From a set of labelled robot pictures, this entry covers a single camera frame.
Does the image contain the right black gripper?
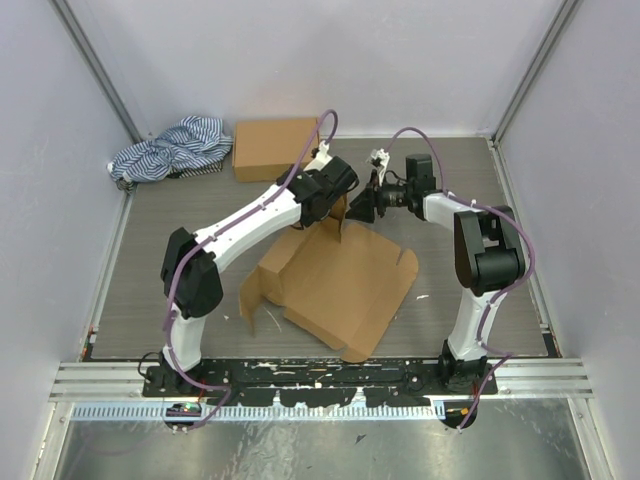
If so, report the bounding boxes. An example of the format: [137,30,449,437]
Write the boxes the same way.
[345,169,414,224]

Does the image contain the brown cardboard box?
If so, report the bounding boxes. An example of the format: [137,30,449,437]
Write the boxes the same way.
[232,117,317,183]

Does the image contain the brown cardboard blanks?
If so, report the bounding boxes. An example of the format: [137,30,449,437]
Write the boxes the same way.
[239,198,419,363]

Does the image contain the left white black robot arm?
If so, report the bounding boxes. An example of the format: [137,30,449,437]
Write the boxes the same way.
[161,156,359,397]

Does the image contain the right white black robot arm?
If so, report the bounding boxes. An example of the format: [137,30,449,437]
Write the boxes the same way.
[346,149,526,395]

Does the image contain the blue striped crumpled cloth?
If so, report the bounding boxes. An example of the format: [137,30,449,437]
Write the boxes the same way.
[107,116,234,191]

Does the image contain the aluminium frame rail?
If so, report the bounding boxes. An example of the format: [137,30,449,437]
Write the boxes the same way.
[49,360,151,401]

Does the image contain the slotted grey cable duct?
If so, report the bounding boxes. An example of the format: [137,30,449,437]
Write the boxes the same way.
[70,400,445,422]

